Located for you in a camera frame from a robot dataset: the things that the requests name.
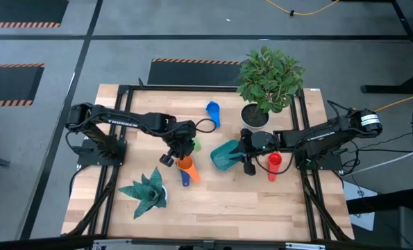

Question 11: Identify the teal square measuring cup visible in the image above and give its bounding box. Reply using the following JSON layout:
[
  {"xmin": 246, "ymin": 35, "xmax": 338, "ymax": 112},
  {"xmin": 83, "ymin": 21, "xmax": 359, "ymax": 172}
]
[{"xmin": 210, "ymin": 139, "xmax": 244, "ymax": 172}]

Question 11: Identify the red measuring cup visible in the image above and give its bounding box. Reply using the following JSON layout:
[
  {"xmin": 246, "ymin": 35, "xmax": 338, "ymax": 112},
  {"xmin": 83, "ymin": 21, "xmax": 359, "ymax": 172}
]
[{"xmin": 267, "ymin": 151, "xmax": 283, "ymax": 183}]

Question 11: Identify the silver table edge bar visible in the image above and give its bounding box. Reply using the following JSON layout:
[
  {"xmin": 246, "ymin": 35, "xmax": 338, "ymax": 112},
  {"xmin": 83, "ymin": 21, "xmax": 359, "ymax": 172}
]
[{"xmin": 87, "ymin": 238, "xmax": 328, "ymax": 250}]

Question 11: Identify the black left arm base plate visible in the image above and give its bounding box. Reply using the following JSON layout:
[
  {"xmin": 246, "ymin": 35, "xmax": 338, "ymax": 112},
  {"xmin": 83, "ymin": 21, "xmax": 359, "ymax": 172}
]
[{"xmin": 76, "ymin": 138, "xmax": 127, "ymax": 167}]

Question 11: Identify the black furniture block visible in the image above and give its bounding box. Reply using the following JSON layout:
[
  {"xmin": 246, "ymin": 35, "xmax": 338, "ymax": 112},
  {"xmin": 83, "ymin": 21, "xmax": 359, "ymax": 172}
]
[{"xmin": 346, "ymin": 189, "xmax": 413, "ymax": 250}]

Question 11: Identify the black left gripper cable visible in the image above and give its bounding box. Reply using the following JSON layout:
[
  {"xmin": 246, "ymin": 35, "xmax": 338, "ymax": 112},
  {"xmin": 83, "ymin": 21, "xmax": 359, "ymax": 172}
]
[{"xmin": 192, "ymin": 117, "xmax": 217, "ymax": 135}]

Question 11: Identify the yellow cable with black clip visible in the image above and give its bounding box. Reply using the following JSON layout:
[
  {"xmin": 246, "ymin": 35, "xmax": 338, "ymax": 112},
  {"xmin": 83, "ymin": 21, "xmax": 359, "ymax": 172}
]
[{"xmin": 264, "ymin": 0, "xmax": 341, "ymax": 17}]

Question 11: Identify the large white plant pot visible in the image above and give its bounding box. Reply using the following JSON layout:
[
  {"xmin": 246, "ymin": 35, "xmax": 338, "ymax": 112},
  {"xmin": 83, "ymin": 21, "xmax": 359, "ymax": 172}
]
[{"xmin": 239, "ymin": 102, "xmax": 271, "ymax": 135}]

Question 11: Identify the white cable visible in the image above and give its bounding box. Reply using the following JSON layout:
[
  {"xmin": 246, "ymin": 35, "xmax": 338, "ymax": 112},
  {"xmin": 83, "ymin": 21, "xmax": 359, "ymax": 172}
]
[{"xmin": 346, "ymin": 144, "xmax": 413, "ymax": 176}]

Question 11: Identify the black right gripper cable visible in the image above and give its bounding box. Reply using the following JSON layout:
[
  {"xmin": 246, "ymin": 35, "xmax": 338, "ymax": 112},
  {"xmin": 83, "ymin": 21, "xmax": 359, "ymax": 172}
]
[{"xmin": 255, "ymin": 151, "xmax": 294, "ymax": 175}]

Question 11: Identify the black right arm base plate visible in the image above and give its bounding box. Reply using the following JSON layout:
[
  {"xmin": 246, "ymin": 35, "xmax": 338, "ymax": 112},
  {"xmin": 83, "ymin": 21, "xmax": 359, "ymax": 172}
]
[{"xmin": 294, "ymin": 144, "xmax": 342, "ymax": 171}]

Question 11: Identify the black aluminium table frame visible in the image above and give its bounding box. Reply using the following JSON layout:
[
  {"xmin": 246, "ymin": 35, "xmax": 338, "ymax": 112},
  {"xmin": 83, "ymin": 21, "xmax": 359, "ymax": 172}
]
[{"xmin": 87, "ymin": 84, "xmax": 353, "ymax": 242}]

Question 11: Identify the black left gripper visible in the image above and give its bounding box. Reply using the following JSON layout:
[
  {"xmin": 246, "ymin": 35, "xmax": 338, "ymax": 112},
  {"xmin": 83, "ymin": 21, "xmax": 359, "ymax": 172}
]
[{"xmin": 159, "ymin": 119, "xmax": 197, "ymax": 168}]

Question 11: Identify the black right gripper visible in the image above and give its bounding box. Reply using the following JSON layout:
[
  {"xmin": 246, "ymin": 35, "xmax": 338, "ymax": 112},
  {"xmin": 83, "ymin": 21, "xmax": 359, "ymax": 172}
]
[{"xmin": 232, "ymin": 128, "xmax": 280, "ymax": 176}]

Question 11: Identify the yellow extension cable with plug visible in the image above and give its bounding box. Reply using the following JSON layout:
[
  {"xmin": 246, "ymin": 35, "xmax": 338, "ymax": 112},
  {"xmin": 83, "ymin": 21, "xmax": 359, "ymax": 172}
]
[{"xmin": 374, "ymin": 89, "xmax": 413, "ymax": 113}]

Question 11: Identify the large light blue measuring cup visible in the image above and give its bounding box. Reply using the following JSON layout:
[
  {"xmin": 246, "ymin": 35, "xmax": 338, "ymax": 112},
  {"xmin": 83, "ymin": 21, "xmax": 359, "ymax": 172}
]
[{"xmin": 180, "ymin": 169, "xmax": 192, "ymax": 188}]

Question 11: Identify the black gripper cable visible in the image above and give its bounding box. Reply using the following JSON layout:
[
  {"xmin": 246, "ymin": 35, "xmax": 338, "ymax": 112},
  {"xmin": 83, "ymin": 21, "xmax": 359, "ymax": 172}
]
[
  {"xmin": 255, "ymin": 151, "xmax": 294, "ymax": 175},
  {"xmin": 192, "ymin": 117, "xmax": 217, "ymax": 135}
]

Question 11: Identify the leafy green plant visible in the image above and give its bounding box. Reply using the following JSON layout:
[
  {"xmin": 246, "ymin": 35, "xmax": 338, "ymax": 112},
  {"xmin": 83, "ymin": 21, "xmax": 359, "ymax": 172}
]
[{"xmin": 236, "ymin": 44, "xmax": 305, "ymax": 115}]

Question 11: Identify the black hazard-striped floor mat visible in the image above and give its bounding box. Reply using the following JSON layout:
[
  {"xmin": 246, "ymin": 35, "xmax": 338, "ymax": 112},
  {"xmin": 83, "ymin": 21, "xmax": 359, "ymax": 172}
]
[
  {"xmin": 0, "ymin": 0, "xmax": 69, "ymax": 28},
  {"xmin": 0, "ymin": 63, "xmax": 46, "ymax": 108},
  {"xmin": 146, "ymin": 58, "xmax": 244, "ymax": 86}
]

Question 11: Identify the small blue measuring cup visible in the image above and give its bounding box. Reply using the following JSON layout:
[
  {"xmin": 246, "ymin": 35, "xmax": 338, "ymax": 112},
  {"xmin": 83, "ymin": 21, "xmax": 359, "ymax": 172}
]
[{"xmin": 205, "ymin": 101, "xmax": 221, "ymax": 128}]

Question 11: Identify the black cable bundle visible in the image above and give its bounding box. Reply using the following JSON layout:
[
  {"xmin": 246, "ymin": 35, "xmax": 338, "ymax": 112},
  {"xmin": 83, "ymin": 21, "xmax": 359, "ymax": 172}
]
[
  {"xmin": 301, "ymin": 169, "xmax": 353, "ymax": 241},
  {"xmin": 67, "ymin": 165, "xmax": 119, "ymax": 237}
]

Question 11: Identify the black power cable tangle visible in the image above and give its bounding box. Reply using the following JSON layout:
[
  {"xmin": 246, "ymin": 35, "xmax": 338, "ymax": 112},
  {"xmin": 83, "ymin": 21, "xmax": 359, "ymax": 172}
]
[{"xmin": 337, "ymin": 131, "xmax": 413, "ymax": 176}]

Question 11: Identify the black desk leg frame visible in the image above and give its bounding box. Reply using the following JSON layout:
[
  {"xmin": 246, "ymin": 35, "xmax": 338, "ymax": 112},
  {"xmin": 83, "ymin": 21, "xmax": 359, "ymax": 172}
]
[{"xmin": 360, "ymin": 0, "xmax": 413, "ymax": 94}]

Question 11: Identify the orange measuring cup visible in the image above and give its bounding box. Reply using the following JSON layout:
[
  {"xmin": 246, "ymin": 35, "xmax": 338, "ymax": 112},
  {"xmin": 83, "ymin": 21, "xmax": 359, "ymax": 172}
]
[{"xmin": 176, "ymin": 156, "xmax": 201, "ymax": 184}]

